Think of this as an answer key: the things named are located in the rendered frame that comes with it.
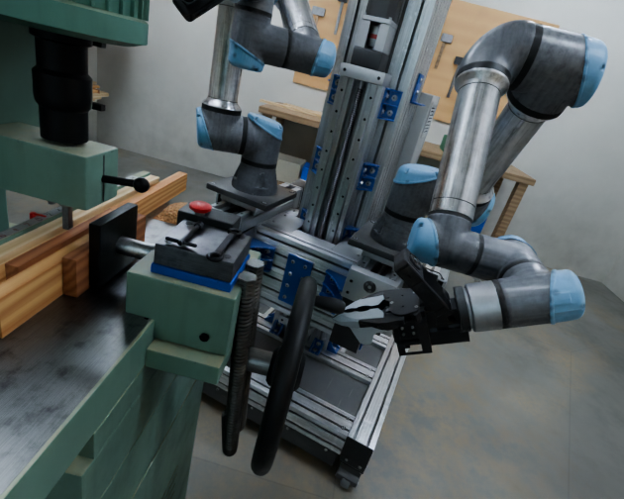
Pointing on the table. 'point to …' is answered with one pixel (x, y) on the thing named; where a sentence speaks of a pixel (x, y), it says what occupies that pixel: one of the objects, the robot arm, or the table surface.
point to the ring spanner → (223, 246)
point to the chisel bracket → (47, 165)
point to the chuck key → (187, 236)
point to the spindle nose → (62, 86)
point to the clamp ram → (114, 244)
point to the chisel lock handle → (128, 182)
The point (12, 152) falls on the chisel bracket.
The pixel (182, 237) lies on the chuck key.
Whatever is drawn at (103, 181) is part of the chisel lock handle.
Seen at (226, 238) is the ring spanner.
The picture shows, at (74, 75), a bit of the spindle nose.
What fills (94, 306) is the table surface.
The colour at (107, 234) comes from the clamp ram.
